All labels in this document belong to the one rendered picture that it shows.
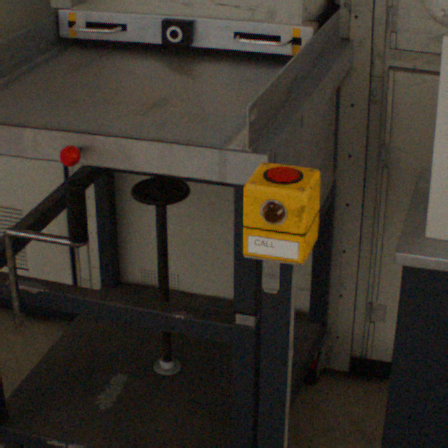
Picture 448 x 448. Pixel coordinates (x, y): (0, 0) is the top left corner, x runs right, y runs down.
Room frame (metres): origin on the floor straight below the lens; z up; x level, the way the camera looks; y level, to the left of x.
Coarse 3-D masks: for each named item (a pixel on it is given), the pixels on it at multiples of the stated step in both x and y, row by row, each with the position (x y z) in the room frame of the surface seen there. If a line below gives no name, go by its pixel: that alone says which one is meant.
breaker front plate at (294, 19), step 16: (96, 0) 1.85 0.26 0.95; (112, 0) 1.84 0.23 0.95; (128, 0) 1.82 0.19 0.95; (144, 0) 1.81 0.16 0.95; (160, 0) 1.80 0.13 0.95; (176, 0) 1.79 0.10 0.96; (192, 0) 1.78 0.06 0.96; (208, 0) 1.77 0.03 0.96; (224, 0) 1.76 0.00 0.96; (240, 0) 1.75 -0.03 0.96; (256, 0) 1.74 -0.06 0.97; (272, 0) 1.73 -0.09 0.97; (288, 0) 1.72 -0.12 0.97; (208, 16) 1.77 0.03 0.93; (224, 16) 1.76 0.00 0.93; (240, 16) 1.75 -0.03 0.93; (256, 16) 1.74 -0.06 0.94; (272, 16) 1.73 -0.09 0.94; (288, 16) 1.72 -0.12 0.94
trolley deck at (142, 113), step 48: (96, 48) 1.84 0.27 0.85; (144, 48) 1.83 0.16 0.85; (192, 48) 1.82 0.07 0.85; (336, 48) 1.83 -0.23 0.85; (0, 96) 1.53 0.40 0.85; (48, 96) 1.53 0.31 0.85; (96, 96) 1.52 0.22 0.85; (144, 96) 1.52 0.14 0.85; (192, 96) 1.51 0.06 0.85; (240, 96) 1.51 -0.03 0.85; (0, 144) 1.39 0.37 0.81; (48, 144) 1.36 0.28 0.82; (96, 144) 1.34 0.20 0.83; (144, 144) 1.31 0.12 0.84; (192, 144) 1.29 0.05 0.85; (288, 144) 1.36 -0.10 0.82
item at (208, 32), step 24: (72, 24) 1.85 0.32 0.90; (96, 24) 1.84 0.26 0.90; (120, 24) 1.82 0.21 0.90; (144, 24) 1.80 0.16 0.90; (216, 24) 1.75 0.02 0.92; (240, 24) 1.74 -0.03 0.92; (264, 24) 1.72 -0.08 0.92; (288, 24) 1.72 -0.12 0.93; (312, 24) 1.72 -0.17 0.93; (240, 48) 1.74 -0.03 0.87; (264, 48) 1.72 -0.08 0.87
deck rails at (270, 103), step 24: (48, 24) 1.83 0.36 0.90; (336, 24) 1.87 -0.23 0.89; (0, 48) 1.65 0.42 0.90; (24, 48) 1.73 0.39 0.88; (48, 48) 1.82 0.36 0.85; (312, 48) 1.66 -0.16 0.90; (0, 72) 1.64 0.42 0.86; (24, 72) 1.66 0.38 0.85; (288, 72) 1.48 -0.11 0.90; (312, 72) 1.65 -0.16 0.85; (264, 96) 1.34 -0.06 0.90; (288, 96) 1.49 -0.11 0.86; (264, 120) 1.34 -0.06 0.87; (240, 144) 1.28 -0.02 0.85
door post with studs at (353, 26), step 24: (360, 0) 1.89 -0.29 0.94; (360, 24) 1.89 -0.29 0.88; (360, 48) 1.89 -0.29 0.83; (360, 72) 1.89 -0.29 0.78; (360, 96) 1.89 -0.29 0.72; (360, 120) 1.89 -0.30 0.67; (360, 144) 1.89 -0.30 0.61; (360, 168) 1.89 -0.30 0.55; (360, 192) 1.89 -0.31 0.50; (336, 336) 1.90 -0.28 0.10; (336, 360) 1.90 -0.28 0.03
